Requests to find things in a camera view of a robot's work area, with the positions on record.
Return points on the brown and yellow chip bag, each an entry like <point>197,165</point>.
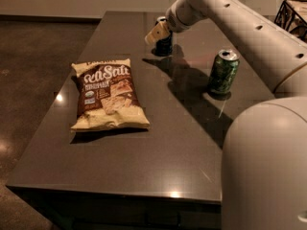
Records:
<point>107,97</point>

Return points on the green soda can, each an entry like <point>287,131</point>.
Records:
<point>223,72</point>

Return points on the blue pepsi can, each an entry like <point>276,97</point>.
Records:
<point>164,47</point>

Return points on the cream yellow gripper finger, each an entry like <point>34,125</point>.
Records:
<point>159,31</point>

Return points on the black wire basket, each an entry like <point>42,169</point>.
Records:
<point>292,17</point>

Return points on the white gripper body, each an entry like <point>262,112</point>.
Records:
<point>174,19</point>

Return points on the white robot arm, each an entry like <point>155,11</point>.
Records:
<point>264,161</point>

